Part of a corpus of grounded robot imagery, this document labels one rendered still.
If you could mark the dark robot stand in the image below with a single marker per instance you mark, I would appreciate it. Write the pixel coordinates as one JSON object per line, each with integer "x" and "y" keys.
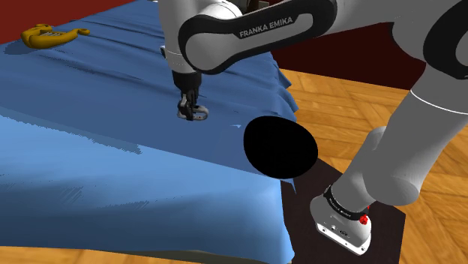
{"x": 303, "y": 226}

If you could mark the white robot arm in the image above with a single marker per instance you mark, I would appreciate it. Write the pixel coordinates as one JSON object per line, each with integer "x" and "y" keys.
{"x": 420, "y": 139}

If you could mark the black egg-shaped object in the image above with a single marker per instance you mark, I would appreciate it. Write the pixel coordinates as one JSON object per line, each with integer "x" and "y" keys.
{"x": 279, "y": 148}

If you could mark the yellow curved figure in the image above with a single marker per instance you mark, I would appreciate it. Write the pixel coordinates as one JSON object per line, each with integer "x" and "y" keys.
{"x": 36, "y": 39}

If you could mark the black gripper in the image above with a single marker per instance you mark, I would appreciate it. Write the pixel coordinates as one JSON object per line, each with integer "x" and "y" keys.
{"x": 187, "y": 82}

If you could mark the bed with blue cover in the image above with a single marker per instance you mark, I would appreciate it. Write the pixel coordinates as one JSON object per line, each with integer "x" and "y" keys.
{"x": 91, "y": 109}

